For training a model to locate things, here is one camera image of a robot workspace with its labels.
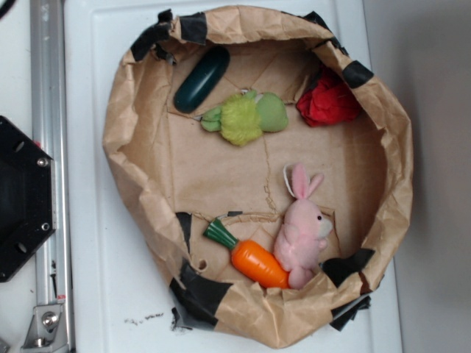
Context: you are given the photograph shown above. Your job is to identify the dark green plastic cucumber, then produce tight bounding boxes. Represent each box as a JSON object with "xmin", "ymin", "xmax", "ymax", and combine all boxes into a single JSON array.
[{"xmin": 174, "ymin": 46, "xmax": 230, "ymax": 113}]

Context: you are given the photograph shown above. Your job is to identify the green plush animal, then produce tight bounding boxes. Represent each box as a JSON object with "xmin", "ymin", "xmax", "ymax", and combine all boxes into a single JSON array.
[{"xmin": 200, "ymin": 90, "xmax": 288, "ymax": 146}]

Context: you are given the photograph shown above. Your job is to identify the brown paper bag bin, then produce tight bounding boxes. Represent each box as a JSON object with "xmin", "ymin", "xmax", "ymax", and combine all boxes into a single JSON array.
[{"xmin": 103, "ymin": 5, "xmax": 413, "ymax": 348}]

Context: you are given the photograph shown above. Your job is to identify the red crumpled cloth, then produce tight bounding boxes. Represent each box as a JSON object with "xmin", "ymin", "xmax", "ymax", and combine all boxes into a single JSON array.
[{"xmin": 296, "ymin": 66, "xmax": 362, "ymax": 127}]

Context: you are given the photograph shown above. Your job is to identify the white tray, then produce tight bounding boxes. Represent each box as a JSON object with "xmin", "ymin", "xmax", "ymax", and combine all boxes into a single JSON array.
[{"xmin": 64, "ymin": 1, "xmax": 403, "ymax": 352}]

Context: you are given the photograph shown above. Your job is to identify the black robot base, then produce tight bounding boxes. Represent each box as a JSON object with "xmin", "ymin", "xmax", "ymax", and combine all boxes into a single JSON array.
[{"xmin": 1, "ymin": 116, "xmax": 54, "ymax": 283}]

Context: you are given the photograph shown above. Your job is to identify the pink plush bunny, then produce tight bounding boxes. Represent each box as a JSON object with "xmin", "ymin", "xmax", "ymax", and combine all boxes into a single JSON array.
[{"xmin": 274, "ymin": 163, "xmax": 333, "ymax": 289}]

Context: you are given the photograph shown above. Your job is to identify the aluminium frame rail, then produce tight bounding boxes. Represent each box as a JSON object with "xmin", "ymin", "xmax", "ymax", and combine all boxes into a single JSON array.
[{"xmin": 30, "ymin": 1, "xmax": 75, "ymax": 352}]

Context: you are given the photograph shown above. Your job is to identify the metal corner bracket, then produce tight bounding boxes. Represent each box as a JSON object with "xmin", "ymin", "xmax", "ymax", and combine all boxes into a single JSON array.
[{"xmin": 21, "ymin": 304, "xmax": 70, "ymax": 353}]

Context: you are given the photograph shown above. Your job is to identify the orange plastic carrot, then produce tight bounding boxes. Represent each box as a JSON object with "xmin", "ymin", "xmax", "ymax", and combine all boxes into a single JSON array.
[{"xmin": 204, "ymin": 218, "xmax": 289, "ymax": 289}]

